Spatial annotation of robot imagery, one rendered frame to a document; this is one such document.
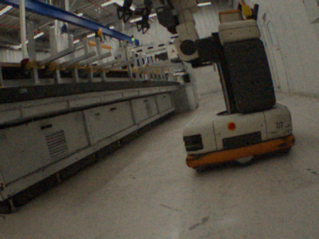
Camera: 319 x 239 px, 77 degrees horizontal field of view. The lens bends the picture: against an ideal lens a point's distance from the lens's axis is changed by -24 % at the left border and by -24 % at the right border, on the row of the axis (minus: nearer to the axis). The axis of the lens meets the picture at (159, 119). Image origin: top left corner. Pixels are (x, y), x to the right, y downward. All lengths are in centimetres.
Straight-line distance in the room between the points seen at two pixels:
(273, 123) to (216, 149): 36
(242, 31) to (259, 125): 53
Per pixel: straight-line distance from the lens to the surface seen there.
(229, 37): 141
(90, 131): 237
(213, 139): 137
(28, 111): 145
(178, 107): 615
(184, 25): 160
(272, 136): 140
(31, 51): 156
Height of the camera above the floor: 46
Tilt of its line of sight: 5 degrees down
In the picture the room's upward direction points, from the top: 12 degrees counter-clockwise
